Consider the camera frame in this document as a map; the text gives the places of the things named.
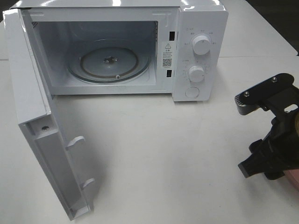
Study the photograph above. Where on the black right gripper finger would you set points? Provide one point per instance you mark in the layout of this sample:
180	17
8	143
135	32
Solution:
271	158

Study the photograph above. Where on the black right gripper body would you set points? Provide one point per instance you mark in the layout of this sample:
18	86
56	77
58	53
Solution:
286	127

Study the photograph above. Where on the pink round plate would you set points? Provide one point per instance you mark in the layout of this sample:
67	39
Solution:
293	177

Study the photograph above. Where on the round white door button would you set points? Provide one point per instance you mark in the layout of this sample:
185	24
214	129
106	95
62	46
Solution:
192	92

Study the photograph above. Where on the white timer knob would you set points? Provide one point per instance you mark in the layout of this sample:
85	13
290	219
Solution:
196	74

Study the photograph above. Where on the white microwave door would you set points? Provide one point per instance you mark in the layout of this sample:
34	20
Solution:
37	113

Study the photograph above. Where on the upper white power knob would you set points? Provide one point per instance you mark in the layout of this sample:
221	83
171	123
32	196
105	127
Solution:
201	44

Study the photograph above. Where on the white microwave oven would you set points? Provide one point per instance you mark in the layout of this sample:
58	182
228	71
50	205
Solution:
64	22

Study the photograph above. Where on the white warning label sticker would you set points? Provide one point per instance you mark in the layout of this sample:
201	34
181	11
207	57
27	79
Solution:
166	54

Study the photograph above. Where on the glass microwave turntable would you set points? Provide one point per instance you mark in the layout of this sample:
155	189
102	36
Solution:
108	61

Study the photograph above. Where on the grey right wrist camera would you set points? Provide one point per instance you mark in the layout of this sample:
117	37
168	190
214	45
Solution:
274	94

